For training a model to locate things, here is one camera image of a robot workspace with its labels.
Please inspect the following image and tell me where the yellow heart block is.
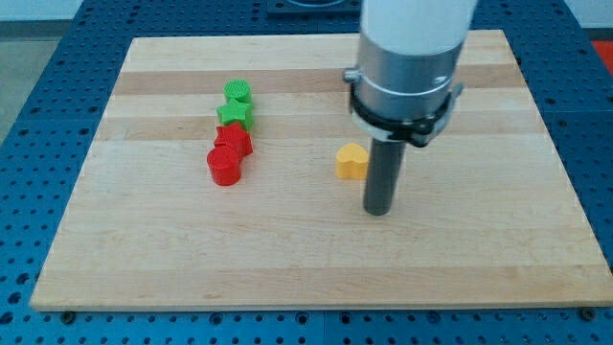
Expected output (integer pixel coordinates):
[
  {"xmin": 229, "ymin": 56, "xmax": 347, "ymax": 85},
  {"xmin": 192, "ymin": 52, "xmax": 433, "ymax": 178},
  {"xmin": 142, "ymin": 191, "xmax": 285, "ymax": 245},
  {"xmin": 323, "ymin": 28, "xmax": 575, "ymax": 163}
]
[{"xmin": 335, "ymin": 143, "xmax": 369, "ymax": 180}]

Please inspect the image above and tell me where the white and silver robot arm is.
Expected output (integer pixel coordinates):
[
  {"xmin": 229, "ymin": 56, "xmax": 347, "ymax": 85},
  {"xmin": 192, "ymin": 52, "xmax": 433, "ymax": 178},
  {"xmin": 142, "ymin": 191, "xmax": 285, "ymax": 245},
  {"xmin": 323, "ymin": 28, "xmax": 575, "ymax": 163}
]
[{"xmin": 344, "ymin": 0, "xmax": 477, "ymax": 148}]

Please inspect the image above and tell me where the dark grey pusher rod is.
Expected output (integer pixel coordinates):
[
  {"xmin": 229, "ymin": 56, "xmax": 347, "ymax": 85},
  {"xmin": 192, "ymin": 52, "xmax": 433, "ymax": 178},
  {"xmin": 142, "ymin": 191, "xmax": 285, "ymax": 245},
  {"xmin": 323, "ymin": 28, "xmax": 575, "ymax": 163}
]
[{"xmin": 363, "ymin": 139, "xmax": 406, "ymax": 216}]

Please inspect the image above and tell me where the red star block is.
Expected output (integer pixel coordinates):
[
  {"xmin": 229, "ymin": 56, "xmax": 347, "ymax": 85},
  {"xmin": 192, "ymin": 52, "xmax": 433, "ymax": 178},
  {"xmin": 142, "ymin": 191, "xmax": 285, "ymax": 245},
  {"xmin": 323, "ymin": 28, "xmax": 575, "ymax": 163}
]
[{"xmin": 214, "ymin": 122, "xmax": 253, "ymax": 160}]

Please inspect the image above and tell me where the red cylinder block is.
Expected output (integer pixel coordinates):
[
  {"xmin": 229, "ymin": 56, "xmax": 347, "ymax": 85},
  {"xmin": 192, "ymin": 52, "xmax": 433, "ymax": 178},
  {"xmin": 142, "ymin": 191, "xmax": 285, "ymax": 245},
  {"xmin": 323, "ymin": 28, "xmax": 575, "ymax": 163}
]
[{"xmin": 207, "ymin": 146, "xmax": 241, "ymax": 186}]

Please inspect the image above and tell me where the green star block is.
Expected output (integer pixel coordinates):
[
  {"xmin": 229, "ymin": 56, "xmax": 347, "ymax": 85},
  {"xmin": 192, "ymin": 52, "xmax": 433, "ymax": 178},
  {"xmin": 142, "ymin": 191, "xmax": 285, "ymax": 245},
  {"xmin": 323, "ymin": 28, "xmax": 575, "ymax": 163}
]
[{"xmin": 216, "ymin": 99, "xmax": 254, "ymax": 131}]

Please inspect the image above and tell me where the green cylinder block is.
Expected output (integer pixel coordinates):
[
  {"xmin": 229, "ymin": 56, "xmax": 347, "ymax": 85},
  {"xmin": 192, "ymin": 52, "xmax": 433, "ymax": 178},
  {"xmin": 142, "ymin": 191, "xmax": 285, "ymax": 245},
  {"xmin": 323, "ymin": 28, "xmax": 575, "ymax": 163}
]
[{"xmin": 223, "ymin": 79, "xmax": 252, "ymax": 104}]

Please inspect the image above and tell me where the light wooden board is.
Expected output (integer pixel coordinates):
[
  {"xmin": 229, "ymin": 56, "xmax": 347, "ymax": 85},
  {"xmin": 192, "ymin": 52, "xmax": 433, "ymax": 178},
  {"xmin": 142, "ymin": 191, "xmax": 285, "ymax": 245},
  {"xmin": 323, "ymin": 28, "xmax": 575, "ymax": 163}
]
[{"xmin": 30, "ymin": 30, "xmax": 612, "ymax": 311}]

